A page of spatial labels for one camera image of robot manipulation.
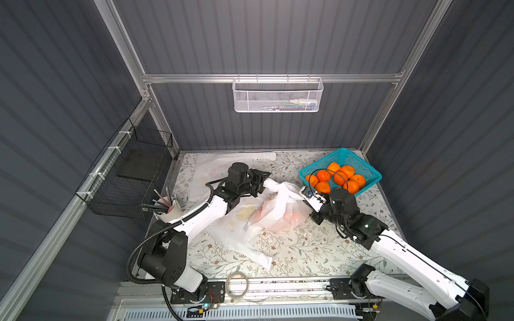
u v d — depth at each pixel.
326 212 0.65
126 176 0.74
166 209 0.85
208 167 1.13
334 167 1.05
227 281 0.75
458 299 0.39
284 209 0.77
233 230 0.89
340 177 1.02
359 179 1.02
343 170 1.05
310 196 0.63
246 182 0.68
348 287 0.72
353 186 0.96
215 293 0.72
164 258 0.43
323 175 1.02
